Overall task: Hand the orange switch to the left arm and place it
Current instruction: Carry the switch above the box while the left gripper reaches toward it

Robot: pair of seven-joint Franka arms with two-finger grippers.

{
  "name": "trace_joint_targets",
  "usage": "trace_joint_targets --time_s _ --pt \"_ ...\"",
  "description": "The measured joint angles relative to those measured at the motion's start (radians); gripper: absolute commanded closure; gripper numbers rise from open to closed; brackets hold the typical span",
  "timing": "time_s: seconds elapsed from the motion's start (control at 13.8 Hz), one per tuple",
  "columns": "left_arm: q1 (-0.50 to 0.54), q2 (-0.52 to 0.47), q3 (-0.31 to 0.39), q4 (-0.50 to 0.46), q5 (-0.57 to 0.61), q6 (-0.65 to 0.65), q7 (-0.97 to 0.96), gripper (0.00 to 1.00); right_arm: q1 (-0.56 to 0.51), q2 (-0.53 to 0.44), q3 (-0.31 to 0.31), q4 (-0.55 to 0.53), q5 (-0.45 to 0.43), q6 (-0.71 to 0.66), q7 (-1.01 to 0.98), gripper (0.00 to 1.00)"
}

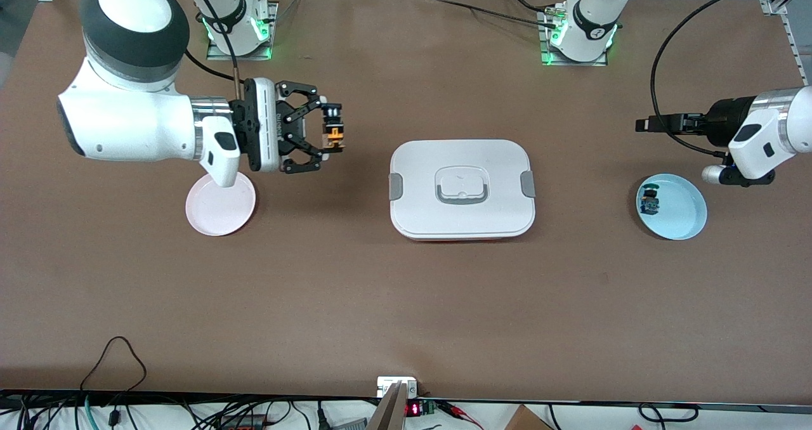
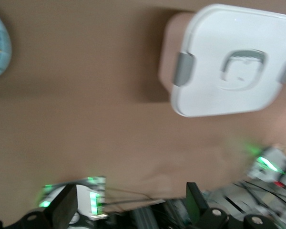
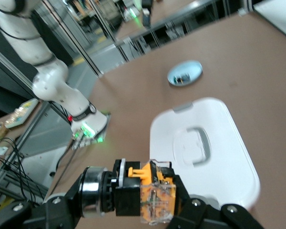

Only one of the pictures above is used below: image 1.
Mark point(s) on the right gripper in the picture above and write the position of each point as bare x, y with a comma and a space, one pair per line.
293, 127

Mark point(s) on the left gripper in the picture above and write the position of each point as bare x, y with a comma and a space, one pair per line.
727, 122

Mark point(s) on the orange black push-button switch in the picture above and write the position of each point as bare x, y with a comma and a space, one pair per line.
334, 135

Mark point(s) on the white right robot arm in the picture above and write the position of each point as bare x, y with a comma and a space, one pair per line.
127, 119

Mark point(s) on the small white electronics box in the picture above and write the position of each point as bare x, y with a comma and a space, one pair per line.
388, 382

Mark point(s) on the light blue round plate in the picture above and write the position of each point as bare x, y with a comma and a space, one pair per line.
682, 211

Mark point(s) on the pink round plate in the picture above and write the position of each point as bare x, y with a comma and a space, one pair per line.
219, 217

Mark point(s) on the aluminium profile bar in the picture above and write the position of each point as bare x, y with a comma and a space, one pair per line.
388, 411

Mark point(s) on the circuit board red display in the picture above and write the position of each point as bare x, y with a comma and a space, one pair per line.
415, 409

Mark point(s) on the red clip leads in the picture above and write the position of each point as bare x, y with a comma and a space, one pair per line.
460, 412

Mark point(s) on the brown cardboard piece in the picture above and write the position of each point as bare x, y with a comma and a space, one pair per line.
526, 420

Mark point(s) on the green blue push-button switch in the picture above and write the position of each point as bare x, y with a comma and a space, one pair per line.
649, 200

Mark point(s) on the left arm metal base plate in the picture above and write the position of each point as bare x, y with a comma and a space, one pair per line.
602, 62

